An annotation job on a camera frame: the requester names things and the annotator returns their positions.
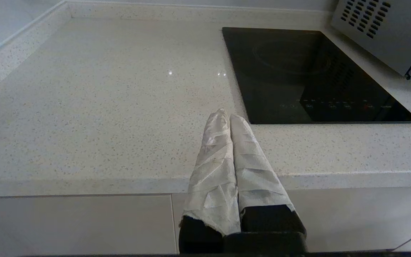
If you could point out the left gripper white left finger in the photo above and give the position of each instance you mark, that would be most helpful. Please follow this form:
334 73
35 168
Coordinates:
212 178

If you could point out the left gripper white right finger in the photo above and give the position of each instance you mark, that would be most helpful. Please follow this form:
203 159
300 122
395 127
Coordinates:
259 178

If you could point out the black induction cooktop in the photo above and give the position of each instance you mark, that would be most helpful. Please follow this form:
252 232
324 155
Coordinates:
298 75

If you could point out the silver black microwave oven body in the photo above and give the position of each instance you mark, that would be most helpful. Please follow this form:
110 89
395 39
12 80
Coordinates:
394 39

